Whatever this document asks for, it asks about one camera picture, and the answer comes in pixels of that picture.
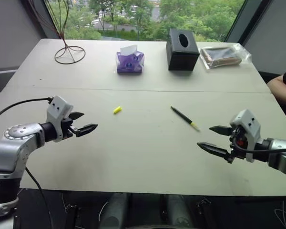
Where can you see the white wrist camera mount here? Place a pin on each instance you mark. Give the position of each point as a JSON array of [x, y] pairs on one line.
[[58, 107], [249, 124]]

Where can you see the clear plastic bag brown contents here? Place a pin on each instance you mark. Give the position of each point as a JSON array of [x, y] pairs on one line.
[[220, 57]]

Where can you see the purple tissue pack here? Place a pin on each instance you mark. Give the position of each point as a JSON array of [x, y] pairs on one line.
[[129, 63]]

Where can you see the black tissue box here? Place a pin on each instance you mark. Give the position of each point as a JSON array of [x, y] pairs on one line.
[[181, 56]]

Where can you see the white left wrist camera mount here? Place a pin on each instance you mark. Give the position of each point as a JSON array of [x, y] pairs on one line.
[[58, 107]]

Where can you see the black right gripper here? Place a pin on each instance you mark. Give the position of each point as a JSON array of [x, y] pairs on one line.
[[238, 145]]

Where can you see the yellow pen cap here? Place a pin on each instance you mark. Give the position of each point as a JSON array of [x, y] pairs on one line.
[[118, 110]]

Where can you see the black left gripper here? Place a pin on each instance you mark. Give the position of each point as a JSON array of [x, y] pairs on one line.
[[67, 132]]

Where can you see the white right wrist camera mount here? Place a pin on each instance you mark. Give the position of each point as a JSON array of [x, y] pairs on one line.
[[249, 124]]

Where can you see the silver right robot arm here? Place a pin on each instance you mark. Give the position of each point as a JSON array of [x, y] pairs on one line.
[[280, 155]]

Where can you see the black pen with yellow tip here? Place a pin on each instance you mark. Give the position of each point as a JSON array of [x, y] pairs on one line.
[[182, 116]]

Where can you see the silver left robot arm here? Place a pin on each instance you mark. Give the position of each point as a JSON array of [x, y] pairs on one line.
[[13, 145]]

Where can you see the person's bare forearm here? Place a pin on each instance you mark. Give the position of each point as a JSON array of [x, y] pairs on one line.
[[280, 88]]

